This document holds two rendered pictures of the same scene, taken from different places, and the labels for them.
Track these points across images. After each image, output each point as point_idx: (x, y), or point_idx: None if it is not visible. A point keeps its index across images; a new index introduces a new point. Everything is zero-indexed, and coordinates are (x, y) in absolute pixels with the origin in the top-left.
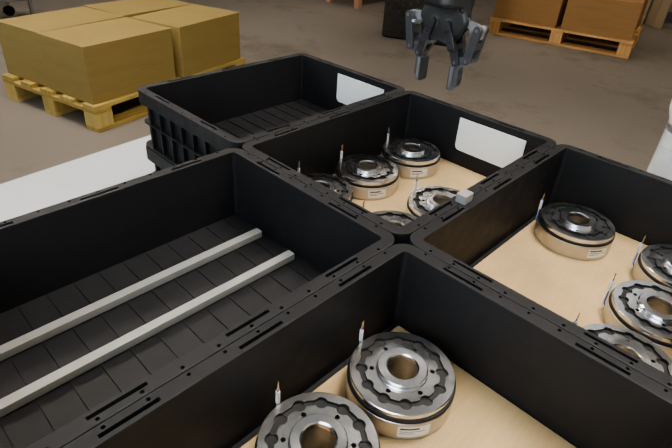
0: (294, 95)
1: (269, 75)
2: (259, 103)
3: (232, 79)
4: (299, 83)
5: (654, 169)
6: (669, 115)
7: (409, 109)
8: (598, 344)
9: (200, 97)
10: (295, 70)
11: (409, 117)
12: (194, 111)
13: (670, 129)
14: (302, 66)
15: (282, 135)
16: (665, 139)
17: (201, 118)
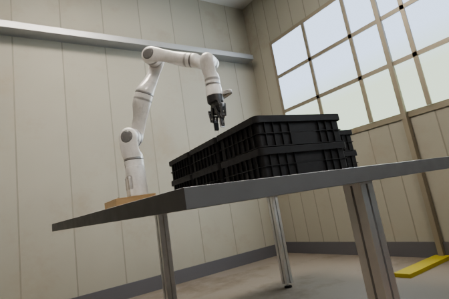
0: (264, 141)
1: (278, 124)
2: (288, 139)
3: (299, 121)
4: (260, 135)
5: (144, 173)
6: (139, 153)
7: (217, 145)
8: None
9: (316, 125)
10: (261, 125)
11: (217, 149)
12: (321, 132)
13: (141, 157)
14: (256, 123)
15: None
16: (142, 161)
17: (319, 137)
